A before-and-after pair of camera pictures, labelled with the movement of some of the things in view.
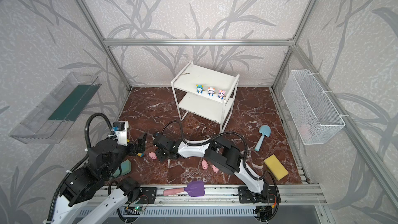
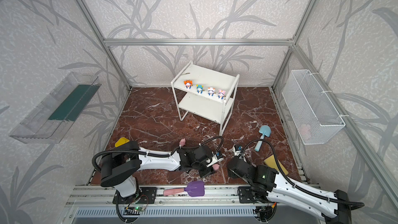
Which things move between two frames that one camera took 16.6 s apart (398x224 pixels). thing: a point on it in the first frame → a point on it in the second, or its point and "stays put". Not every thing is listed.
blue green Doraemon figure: (199, 88) stays put
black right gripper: (158, 141) → (235, 163)
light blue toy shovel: (266, 130) stays put
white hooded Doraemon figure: (211, 91) stays put
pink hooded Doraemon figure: (221, 94) stays put
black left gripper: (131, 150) → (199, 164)
